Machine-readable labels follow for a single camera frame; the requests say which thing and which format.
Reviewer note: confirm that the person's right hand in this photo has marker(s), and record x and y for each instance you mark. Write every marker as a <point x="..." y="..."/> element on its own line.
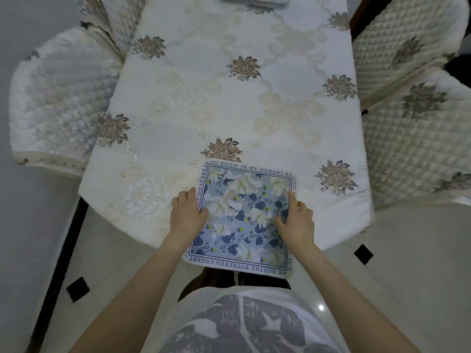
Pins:
<point x="298" y="227"/>

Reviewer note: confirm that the person's left hand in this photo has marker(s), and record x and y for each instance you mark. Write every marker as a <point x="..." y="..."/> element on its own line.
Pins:
<point x="186" y="216"/>

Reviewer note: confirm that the person's left thumb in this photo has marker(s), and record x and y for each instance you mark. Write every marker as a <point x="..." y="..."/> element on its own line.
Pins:
<point x="203" y="213"/>

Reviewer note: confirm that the person's right thumb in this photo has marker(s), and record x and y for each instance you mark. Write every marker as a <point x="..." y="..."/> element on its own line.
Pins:
<point x="282" y="222"/>

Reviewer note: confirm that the blue floral square cloth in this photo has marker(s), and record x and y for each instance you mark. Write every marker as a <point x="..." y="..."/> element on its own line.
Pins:
<point x="243" y="216"/>

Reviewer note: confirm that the person's left forearm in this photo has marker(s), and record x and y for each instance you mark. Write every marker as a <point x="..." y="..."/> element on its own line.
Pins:
<point x="136" y="294"/>

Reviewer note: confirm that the person's right forearm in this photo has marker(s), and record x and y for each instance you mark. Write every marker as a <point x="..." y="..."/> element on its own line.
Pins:
<point x="346" y="297"/>

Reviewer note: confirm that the dark trousers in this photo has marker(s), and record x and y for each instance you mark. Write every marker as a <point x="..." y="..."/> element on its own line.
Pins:
<point x="220" y="281"/>

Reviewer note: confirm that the white grey printed shirt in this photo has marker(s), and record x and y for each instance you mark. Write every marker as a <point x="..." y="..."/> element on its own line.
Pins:
<point x="254" y="323"/>

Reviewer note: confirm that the white floral embroidered tablecloth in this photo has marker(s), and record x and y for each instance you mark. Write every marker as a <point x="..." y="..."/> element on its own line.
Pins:
<point x="228" y="106"/>

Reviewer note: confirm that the cream quilted floral chair cover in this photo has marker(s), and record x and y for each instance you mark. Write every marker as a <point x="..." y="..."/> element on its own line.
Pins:
<point x="404" y="44"/>
<point x="415" y="143"/>

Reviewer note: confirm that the white quilted chair cover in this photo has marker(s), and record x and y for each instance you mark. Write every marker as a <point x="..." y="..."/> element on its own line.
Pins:
<point x="114" y="21"/>
<point x="59" y="99"/>

